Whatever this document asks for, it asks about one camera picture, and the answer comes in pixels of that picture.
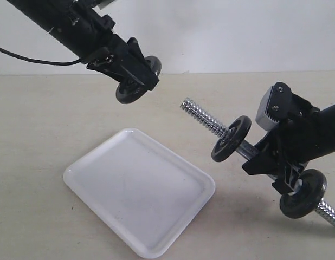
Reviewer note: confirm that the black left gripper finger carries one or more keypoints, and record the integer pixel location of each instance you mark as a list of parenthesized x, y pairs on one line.
[(116, 68), (141, 71)]

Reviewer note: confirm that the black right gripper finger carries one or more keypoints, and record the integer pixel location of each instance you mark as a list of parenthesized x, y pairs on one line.
[(287, 179), (261, 159)]

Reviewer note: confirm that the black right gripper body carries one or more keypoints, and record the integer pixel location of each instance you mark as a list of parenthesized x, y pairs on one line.
[(297, 135)]

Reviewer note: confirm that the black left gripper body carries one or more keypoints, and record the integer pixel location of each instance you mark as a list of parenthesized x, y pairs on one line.
[(91, 36)]

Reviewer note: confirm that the black weight plate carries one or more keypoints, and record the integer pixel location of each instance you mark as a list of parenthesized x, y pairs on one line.
[(306, 200), (228, 144), (130, 90)]

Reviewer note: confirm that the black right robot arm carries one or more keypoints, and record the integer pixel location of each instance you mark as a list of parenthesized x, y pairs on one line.
[(326, 118)]

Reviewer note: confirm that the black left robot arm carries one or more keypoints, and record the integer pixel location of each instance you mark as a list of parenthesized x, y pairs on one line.
[(53, 17)]

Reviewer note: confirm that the white plastic tray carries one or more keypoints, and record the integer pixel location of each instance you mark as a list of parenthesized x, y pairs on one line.
[(143, 191)]

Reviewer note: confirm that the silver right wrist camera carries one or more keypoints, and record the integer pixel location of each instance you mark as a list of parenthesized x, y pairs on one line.
[(263, 118)]

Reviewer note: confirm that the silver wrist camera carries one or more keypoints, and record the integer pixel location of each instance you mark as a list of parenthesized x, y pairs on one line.
[(263, 118), (101, 4)]

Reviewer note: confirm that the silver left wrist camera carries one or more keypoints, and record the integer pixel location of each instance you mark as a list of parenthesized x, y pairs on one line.
[(101, 4)]

